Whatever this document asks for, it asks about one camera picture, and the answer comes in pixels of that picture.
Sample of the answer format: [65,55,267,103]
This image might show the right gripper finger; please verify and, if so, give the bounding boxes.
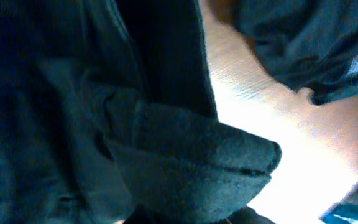
[320,186,358,224]

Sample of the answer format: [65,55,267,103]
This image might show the black jeans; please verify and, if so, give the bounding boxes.
[0,1,282,223]

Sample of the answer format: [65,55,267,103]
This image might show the dark navy crumpled garment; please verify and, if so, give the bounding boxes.
[228,0,358,106]

